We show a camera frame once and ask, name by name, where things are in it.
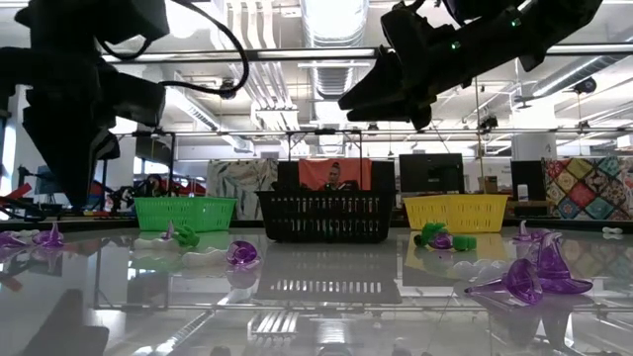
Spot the yellow plastic basket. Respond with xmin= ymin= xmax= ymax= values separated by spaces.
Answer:
xmin=403 ymin=193 xmax=510 ymax=234

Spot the overhead frame bar with lights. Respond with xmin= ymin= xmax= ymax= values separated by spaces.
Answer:
xmin=98 ymin=44 xmax=633 ymax=64

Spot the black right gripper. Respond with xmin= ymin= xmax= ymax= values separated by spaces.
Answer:
xmin=338 ymin=2 xmax=498 ymax=131

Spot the black background rig frame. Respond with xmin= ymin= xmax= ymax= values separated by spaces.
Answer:
xmin=98 ymin=127 xmax=633 ymax=219

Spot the narrow black monitor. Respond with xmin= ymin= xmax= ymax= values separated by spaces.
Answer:
xmin=510 ymin=160 xmax=547 ymax=202

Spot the person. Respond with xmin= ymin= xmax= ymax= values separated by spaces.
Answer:
xmin=137 ymin=172 xmax=167 ymax=199

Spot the black panel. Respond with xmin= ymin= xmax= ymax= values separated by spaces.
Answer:
xmin=276 ymin=161 xmax=301 ymax=193
xmin=371 ymin=160 xmax=397 ymax=193

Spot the red bar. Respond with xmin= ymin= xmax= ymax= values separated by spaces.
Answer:
xmin=0 ymin=181 xmax=34 ymax=205

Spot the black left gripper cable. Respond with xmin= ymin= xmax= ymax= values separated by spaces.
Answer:
xmin=96 ymin=0 xmax=251 ymax=99

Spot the silver slanted ventilation duct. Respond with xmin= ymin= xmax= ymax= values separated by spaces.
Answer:
xmin=531 ymin=52 xmax=633 ymax=99

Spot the dark monitor on stand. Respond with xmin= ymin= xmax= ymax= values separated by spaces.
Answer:
xmin=34 ymin=165 xmax=60 ymax=195

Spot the wide black monitor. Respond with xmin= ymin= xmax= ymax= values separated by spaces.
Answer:
xmin=399 ymin=153 xmax=465 ymax=194

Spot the colourful patchwork quilt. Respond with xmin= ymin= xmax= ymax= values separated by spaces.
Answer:
xmin=542 ymin=156 xmax=633 ymax=222

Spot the white ceiling light fixture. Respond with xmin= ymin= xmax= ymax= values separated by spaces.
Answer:
xmin=249 ymin=106 xmax=302 ymax=132

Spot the orange cloth backdrop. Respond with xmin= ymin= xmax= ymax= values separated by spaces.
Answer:
xmin=298 ymin=157 xmax=373 ymax=192

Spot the leaf print cloth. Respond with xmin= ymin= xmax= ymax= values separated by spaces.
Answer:
xmin=206 ymin=158 xmax=279 ymax=222

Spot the green plastic basket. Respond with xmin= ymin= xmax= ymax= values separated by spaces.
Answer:
xmin=133 ymin=196 xmax=238 ymax=232

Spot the green plastic toy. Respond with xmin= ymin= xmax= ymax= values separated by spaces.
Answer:
xmin=452 ymin=234 xmax=479 ymax=252
xmin=172 ymin=225 xmax=202 ymax=248
xmin=413 ymin=222 xmax=449 ymax=248

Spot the black metal table frame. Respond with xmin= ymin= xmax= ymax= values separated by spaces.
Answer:
xmin=0 ymin=216 xmax=633 ymax=233

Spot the black plastic basket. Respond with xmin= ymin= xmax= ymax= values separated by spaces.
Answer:
xmin=255 ymin=190 xmax=398 ymax=244

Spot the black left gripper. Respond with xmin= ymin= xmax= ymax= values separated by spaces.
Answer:
xmin=0 ymin=46 xmax=168 ymax=209

